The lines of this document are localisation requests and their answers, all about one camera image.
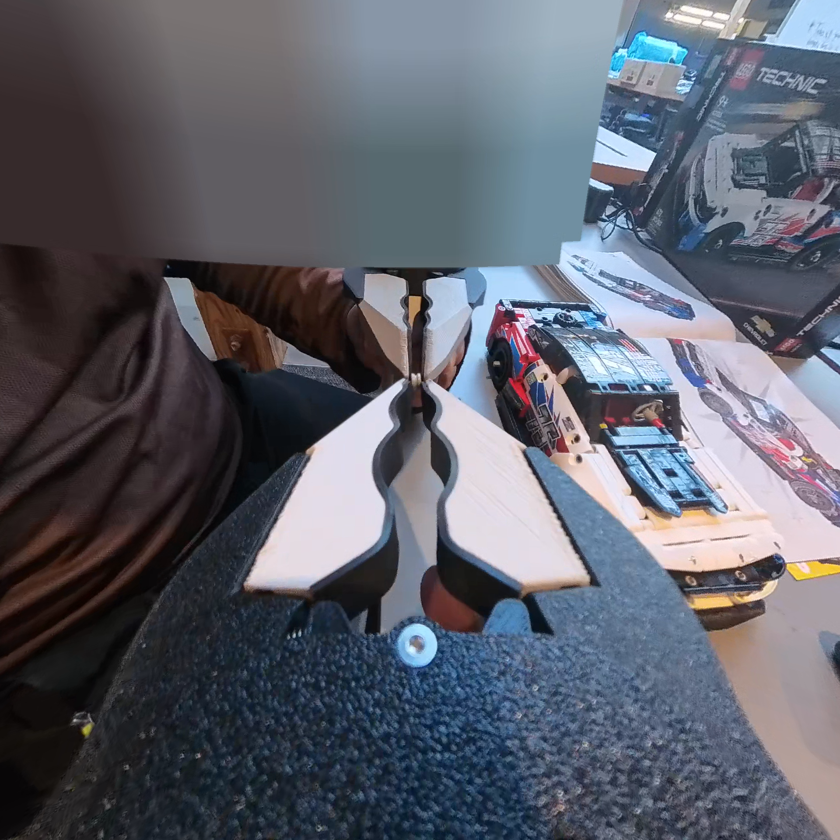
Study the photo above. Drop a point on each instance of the toy brick race car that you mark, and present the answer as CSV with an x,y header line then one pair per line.
x,y
623,426

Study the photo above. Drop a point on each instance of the pale background table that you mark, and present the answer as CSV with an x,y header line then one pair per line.
x,y
617,154

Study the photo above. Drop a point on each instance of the toy race car box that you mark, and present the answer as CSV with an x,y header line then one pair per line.
x,y
754,197

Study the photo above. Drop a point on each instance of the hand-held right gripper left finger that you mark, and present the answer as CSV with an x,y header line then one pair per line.
x,y
328,518

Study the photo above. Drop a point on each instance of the yellow leaflet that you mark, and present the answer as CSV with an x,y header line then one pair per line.
x,y
814,569

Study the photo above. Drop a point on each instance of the person's left hand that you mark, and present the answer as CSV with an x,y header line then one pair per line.
x,y
364,348

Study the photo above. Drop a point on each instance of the person's right hand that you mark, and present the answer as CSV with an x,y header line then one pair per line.
x,y
446,604

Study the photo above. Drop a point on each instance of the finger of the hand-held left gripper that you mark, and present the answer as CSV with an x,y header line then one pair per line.
x,y
384,315
446,315

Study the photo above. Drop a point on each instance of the wooden beam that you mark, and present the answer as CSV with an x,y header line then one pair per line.
x,y
236,328

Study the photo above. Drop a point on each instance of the dark grey power adapter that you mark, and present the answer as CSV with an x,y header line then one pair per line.
x,y
597,200

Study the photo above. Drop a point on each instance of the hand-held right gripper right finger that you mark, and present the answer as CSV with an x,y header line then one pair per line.
x,y
505,518

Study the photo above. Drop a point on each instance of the race car instruction booklet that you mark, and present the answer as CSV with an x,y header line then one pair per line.
x,y
754,407

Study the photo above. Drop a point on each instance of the grey desk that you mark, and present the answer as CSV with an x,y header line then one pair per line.
x,y
774,656

